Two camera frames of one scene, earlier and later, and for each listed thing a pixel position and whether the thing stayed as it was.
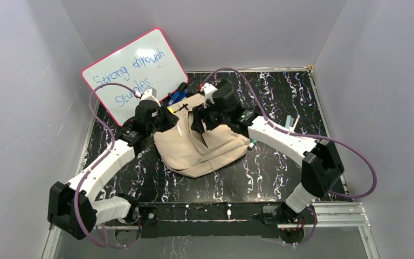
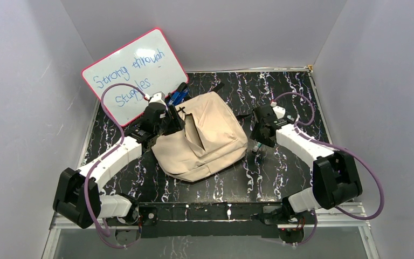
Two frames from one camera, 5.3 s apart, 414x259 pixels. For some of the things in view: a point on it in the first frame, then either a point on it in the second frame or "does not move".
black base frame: [205, 220] does not move
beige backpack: [185, 150] does not move
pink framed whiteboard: [118, 79] does not move
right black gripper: [199, 113] to [255, 134]
